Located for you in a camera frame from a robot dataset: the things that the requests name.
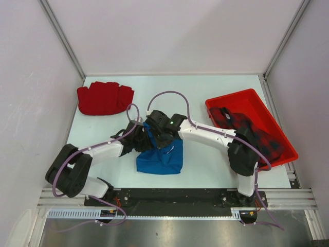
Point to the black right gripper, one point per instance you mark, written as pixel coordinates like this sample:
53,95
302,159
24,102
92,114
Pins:
161,144

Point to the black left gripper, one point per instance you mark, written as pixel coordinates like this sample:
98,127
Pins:
147,145

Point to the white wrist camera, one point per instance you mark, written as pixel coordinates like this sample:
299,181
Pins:
138,121
148,112

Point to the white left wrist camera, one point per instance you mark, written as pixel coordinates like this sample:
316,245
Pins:
138,121

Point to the red plastic bin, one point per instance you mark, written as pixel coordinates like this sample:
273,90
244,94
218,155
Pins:
246,109

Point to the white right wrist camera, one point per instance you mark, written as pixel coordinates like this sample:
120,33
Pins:
148,112

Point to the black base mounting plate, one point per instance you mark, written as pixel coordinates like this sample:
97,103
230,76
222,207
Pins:
182,202

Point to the aluminium frame rail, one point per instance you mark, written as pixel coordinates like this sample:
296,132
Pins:
297,198

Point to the blue skirt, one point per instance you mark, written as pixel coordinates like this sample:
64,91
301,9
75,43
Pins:
160,161

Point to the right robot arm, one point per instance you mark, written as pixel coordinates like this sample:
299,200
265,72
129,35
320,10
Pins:
238,145

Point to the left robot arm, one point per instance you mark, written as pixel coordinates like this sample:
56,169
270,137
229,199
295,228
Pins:
68,173

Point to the red pleated skirt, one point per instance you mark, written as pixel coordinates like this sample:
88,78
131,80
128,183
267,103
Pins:
104,98

